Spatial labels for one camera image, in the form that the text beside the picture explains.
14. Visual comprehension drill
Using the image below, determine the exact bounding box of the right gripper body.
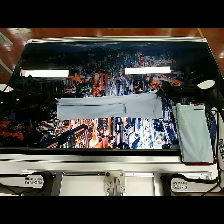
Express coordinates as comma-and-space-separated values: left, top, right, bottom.
156, 80, 176, 100

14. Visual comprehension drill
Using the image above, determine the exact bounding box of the light blue shirt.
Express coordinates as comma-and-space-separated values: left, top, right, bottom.
56, 91, 165, 121

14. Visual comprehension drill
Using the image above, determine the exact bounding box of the pale green folded garment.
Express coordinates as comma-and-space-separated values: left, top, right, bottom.
174, 102, 215, 164

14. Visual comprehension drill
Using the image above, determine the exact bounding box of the black cable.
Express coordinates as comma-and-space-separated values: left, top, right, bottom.
209, 105, 224, 188

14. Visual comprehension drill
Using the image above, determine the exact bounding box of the silver frame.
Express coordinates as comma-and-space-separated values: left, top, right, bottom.
0, 35, 224, 197

